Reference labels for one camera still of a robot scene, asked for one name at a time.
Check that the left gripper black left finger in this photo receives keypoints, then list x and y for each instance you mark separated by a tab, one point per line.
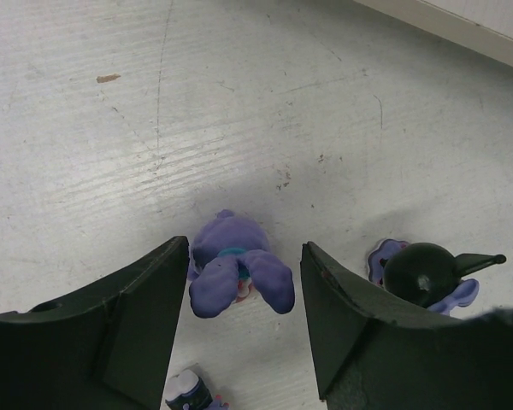
106	345

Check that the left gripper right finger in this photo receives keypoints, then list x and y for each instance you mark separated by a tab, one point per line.
372	350

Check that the purple bunny with red cake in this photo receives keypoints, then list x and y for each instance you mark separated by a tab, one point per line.
229	258

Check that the light wooden two-tier shelf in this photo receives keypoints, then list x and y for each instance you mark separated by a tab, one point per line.
485	27

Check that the purple imp figure left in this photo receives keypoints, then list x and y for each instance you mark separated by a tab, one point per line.
187	390

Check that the black-headed figure purple bow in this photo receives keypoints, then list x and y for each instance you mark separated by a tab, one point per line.
428	275

